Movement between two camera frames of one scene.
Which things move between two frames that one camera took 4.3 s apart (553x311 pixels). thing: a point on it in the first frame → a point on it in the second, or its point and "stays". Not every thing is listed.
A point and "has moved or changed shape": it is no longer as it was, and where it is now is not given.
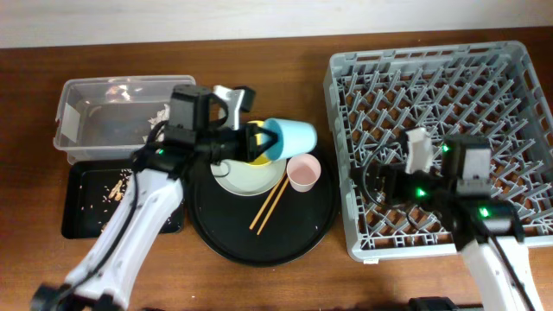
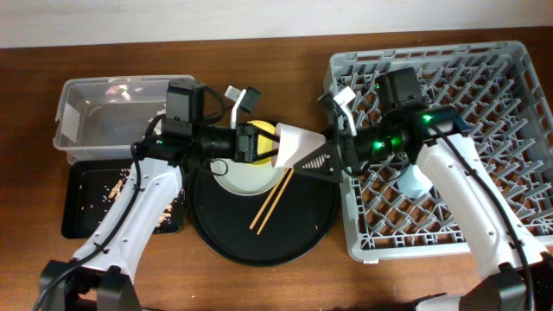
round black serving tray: x=274 y=228 stays
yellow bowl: x=263 y=160 stays
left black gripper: x=249 y=149 stays
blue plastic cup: x=296 y=137 has moved or changed shape
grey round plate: x=242 y=178 stays
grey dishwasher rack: x=486 y=92 stays
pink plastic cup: x=303 y=171 → x=291 y=142
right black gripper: x=396 y=173 → x=343 y=150
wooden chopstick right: x=272 y=208 stays
